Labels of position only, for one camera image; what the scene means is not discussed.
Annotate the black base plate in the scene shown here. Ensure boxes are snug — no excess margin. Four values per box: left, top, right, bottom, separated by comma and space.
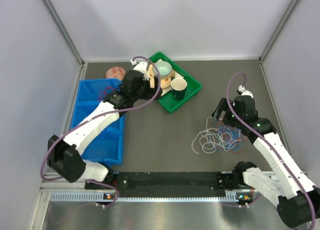
84, 171, 253, 198

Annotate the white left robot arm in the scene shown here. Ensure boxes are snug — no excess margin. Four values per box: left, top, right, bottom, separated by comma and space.
42, 57, 162, 189

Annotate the beige patterned bowl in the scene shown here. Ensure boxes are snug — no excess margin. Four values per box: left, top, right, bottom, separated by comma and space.
148, 65, 175, 89

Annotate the blue cable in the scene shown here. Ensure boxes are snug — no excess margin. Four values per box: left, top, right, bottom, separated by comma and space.
212, 121, 247, 152

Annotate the grey slotted cable duct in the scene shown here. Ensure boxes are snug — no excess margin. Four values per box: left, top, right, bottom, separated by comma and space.
50, 192, 239, 203

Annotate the dark green mug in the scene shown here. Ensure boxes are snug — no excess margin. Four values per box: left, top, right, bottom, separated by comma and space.
170, 78, 188, 100

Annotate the red patterned small plate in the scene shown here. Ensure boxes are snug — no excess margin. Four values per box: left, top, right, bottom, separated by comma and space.
105, 66, 126, 81

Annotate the light teal bowl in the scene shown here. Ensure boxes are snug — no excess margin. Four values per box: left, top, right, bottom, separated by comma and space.
152, 60, 172, 77

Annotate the green plastic tray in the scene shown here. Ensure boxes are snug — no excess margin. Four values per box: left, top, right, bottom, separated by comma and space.
149, 51, 203, 113

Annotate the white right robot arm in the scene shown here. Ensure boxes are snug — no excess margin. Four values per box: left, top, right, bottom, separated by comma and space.
212, 85, 320, 228

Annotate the white cable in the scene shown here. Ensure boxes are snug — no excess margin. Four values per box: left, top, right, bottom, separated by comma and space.
191, 116, 245, 155

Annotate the blue plastic bin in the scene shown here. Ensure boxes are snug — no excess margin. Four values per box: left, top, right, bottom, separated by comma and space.
70, 78, 125, 167

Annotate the red cable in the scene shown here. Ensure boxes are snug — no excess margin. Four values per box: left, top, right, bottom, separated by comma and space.
212, 120, 247, 155
97, 86, 117, 101

